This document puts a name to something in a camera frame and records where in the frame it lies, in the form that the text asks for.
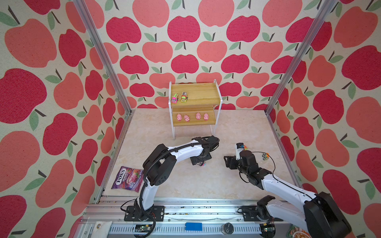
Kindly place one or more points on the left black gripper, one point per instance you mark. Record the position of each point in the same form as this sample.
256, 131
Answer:
197, 161

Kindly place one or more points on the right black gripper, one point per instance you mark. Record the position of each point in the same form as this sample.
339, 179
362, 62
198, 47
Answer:
230, 161

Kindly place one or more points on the pink toy pig front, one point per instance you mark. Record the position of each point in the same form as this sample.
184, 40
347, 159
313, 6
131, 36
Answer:
206, 117

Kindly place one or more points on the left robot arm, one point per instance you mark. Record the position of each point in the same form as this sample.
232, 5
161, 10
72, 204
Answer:
160, 163

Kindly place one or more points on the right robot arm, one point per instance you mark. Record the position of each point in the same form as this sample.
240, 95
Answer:
316, 213

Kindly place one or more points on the green orange toy car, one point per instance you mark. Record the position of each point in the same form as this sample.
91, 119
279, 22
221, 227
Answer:
265, 156

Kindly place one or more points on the round black knob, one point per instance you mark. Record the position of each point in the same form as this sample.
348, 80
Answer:
227, 229

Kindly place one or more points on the green snack bag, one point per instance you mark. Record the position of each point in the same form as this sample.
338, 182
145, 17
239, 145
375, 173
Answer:
296, 232

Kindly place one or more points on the purple snack bag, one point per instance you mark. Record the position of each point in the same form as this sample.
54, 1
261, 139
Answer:
128, 179

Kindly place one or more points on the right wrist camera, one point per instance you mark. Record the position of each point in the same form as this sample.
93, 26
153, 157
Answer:
240, 147

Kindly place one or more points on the wooden two-tier shelf white frame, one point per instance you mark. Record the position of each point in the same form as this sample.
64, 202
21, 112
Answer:
202, 98

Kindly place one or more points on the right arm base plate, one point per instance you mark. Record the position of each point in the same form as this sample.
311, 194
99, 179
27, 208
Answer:
256, 213

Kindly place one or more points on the blue block on rail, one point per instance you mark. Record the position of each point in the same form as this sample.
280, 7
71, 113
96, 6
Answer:
191, 226

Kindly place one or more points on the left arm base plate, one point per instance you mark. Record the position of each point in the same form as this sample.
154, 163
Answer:
135, 214

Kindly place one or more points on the right aluminium frame post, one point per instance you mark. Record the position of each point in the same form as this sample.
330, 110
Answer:
316, 25

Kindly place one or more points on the aluminium frame post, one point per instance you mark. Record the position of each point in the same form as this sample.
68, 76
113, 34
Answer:
316, 25
89, 24

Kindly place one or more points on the left aluminium frame post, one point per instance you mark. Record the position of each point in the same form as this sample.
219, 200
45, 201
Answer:
89, 24

